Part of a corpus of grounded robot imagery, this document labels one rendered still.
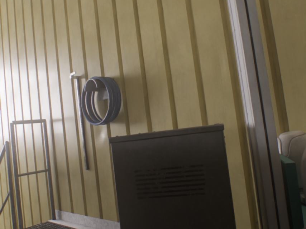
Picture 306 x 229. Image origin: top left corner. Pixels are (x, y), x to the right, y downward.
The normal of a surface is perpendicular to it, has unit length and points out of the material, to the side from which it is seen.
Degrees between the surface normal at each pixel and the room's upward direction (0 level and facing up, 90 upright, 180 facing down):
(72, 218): 90
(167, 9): 90
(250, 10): 90
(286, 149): 75
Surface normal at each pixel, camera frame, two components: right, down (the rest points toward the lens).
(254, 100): -0.24, -0.06
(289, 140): -0.64, -0.43
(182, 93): -0.70, 0.02
